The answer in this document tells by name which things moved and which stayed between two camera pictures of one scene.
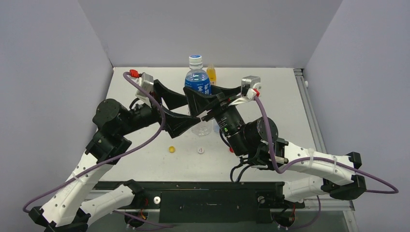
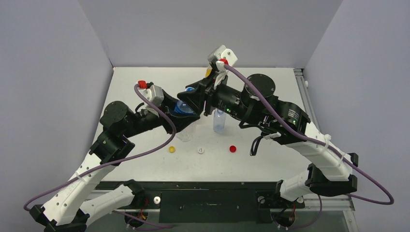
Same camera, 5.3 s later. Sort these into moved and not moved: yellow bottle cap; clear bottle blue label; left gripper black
Moved: clear bottle blue label
Not moved: yellow bottle cap; left gripper black
